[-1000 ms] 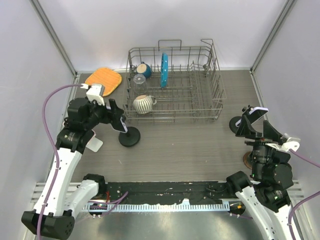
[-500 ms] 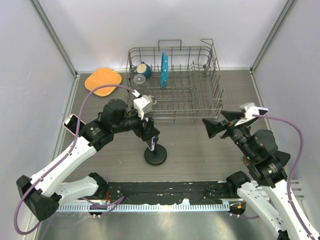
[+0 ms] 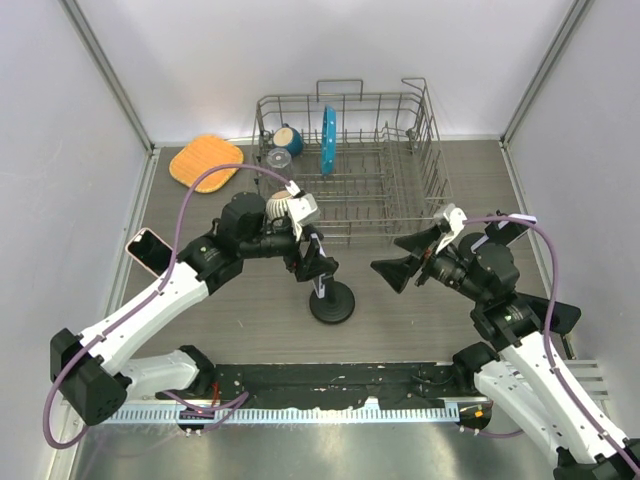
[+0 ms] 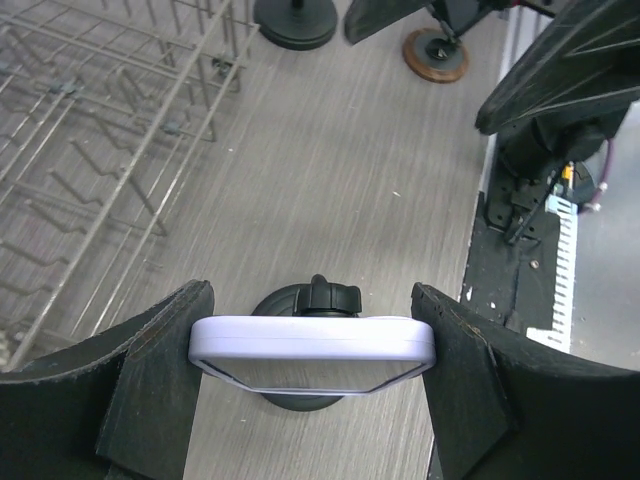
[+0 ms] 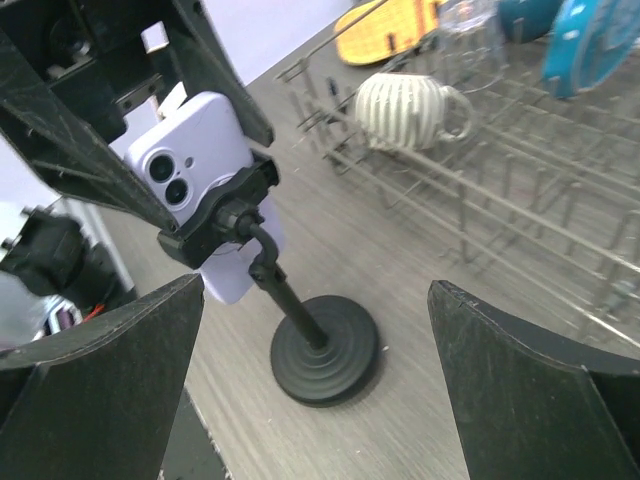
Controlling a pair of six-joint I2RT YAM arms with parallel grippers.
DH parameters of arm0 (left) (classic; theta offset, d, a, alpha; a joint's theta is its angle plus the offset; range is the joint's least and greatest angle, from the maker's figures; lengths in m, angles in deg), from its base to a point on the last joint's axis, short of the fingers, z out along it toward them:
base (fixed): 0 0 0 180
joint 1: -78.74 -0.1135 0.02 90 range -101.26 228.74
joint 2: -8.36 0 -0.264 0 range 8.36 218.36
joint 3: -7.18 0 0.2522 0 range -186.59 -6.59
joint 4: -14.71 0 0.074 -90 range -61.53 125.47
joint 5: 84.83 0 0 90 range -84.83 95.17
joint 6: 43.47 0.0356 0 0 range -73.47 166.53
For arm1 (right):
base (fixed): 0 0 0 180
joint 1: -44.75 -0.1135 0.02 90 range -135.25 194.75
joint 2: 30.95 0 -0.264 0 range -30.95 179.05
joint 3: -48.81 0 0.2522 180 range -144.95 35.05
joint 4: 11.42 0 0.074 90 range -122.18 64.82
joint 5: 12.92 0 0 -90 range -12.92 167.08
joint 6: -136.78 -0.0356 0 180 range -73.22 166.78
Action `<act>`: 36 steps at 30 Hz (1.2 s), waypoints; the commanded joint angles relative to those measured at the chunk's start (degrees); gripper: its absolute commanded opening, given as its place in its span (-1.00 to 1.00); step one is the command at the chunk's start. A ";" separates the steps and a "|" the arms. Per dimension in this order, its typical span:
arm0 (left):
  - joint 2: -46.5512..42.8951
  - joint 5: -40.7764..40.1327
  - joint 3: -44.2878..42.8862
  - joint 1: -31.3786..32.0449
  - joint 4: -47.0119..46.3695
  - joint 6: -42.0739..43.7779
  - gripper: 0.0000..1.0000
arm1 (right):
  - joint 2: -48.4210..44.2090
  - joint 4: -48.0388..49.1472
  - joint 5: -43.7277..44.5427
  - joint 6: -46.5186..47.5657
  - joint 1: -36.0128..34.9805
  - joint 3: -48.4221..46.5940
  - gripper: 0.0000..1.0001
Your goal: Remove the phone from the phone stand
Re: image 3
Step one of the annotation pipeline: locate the white slotted cable duct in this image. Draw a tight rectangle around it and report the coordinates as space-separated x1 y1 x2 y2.
106 402 459 427

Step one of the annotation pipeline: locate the white grey striped mug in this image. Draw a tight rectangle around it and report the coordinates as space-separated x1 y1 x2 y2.
265 190 293 221

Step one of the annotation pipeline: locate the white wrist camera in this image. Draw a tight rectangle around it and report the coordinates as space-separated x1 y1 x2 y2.
434 203 467 254
285 180 321 240

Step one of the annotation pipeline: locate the aluminium frame post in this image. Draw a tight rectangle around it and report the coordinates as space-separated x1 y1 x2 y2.
58 0 155 152
501 0 596 147

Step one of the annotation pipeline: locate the black round-base phone stand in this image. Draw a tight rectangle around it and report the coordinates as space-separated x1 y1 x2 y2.
309 280 356 325

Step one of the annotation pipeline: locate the clear drinking glass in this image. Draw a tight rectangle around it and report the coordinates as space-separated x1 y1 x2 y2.
266 147 293 180

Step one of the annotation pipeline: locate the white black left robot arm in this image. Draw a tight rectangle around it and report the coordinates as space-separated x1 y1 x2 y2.
50 192 338 426

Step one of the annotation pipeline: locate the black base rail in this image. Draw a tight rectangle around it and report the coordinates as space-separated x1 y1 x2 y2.
177 362 480 410

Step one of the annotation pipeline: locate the aluminium frame post right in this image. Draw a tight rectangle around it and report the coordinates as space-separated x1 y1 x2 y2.
501 0 596 147

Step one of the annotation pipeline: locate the dark blue ceramic cup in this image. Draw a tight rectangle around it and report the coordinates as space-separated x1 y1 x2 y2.
273 124 304 157

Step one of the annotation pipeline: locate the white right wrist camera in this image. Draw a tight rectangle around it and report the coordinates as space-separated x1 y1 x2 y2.
434 203 467 254

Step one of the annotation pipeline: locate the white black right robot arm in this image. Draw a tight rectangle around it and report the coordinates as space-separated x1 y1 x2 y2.
371 214 639 479

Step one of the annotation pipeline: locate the aluminium frame post left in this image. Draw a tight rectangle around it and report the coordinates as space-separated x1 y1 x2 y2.
58 0 155 152

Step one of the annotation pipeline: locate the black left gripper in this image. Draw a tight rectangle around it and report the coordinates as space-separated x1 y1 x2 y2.
240 221 336 280

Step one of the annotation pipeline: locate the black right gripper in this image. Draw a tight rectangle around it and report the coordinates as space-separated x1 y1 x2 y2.
371 223 487 302

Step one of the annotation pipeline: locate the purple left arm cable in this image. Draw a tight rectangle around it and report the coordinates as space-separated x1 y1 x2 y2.
42 163 296 450

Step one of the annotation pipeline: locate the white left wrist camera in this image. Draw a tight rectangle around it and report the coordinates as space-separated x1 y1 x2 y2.
285 180 321 240

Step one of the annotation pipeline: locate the blue dotted plate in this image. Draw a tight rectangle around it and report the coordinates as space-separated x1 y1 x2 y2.
321 105 337 176

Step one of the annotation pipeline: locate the grey wire dish rack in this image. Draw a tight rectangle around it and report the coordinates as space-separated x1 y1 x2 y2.
252 77 452 245

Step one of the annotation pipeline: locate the phone in pink case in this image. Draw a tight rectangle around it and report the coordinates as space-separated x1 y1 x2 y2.
125 228 173 277

